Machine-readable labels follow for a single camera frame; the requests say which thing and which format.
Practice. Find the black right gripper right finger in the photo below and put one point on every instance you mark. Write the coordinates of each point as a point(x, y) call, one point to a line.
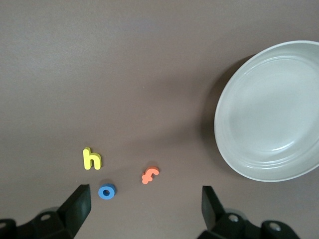
point(216, 216)

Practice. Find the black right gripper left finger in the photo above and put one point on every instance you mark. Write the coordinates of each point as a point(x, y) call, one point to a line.
point(74, 211)

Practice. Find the yellow foam letter h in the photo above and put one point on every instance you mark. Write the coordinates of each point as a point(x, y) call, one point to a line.
point(87, 159)

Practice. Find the blue foam letter o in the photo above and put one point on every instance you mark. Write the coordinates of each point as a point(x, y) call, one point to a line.
point(101, 191)

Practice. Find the orange foam letter f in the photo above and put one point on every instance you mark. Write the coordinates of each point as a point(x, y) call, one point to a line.
point(149, 174)

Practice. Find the brown table cover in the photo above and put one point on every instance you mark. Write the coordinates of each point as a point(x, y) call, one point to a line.
point(99, 74)

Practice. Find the beige plate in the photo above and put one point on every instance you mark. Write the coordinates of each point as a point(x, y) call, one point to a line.
point(269, 112)

